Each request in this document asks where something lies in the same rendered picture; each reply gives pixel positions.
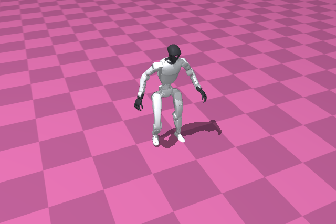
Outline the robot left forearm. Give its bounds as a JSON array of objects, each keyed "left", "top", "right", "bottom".
[{"left": 190, "top": 68, "right": 201, "bottom": 90}]

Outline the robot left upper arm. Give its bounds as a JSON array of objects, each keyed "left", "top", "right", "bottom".
[{"left": 179, "top": 58, "right": 193, "bottom": 76}]

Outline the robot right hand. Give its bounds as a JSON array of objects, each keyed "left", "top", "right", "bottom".
[{"left": 134, "top": 94, "right": 144, "bottom": 111}]

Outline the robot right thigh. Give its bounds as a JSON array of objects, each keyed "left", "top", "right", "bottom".
[{"left": 151, "top": 90, "right": 162, "bottom": 130}]

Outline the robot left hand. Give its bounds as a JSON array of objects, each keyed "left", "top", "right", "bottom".
[{"left": 196, "top": 86, "right": 207, "bottom": 103}]

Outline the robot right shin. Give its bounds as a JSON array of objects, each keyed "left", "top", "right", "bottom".
[{"left": 153, "top": 124, "right": 161, "bottom": 135}]

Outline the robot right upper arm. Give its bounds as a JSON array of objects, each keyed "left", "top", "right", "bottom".
[{"left": 142, "top": 62, "right": 163, "bottom": 81}]

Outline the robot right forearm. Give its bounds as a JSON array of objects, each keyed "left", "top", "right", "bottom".
[{"left": 138, "top": 74, "right": 146, "bottom": 97}]

